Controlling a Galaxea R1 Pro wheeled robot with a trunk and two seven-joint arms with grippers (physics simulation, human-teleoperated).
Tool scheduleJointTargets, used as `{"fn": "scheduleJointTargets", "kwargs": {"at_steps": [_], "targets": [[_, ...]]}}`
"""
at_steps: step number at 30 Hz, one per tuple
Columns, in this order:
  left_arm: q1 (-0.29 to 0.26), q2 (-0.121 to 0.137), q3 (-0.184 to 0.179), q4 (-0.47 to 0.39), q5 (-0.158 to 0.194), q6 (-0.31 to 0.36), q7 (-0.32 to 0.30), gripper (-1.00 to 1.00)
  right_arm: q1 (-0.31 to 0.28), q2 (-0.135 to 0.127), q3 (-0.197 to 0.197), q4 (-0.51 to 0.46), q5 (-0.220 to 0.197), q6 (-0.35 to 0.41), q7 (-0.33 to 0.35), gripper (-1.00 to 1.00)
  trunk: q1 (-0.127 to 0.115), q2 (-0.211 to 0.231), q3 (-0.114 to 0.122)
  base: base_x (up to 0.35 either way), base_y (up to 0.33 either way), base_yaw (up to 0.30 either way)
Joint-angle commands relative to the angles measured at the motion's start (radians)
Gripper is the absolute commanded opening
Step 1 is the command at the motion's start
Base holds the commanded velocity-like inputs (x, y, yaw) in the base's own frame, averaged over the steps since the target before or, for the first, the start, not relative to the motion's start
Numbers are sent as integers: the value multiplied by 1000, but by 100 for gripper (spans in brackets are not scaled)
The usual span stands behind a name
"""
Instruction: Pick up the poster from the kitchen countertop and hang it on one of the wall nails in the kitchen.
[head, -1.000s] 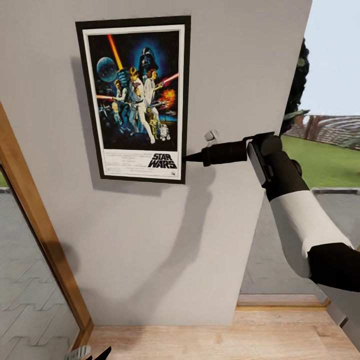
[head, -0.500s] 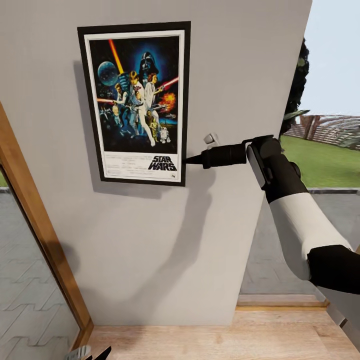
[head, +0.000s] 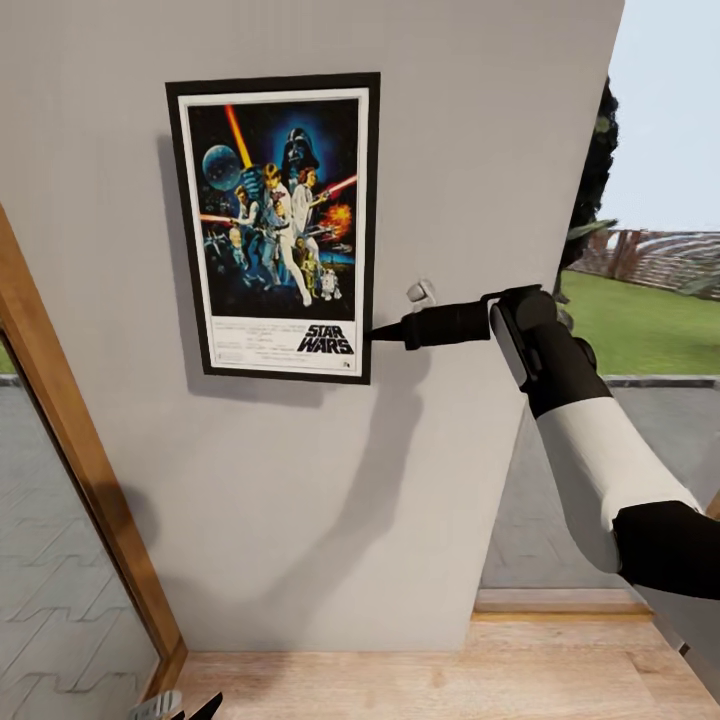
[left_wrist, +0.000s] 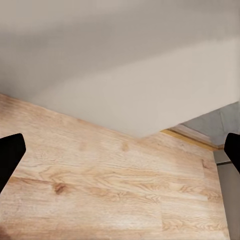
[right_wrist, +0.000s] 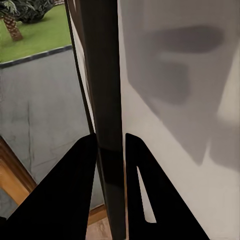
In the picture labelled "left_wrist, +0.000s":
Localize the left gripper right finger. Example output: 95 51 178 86
224 133 240 173

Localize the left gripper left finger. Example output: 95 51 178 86
0 133 26 193

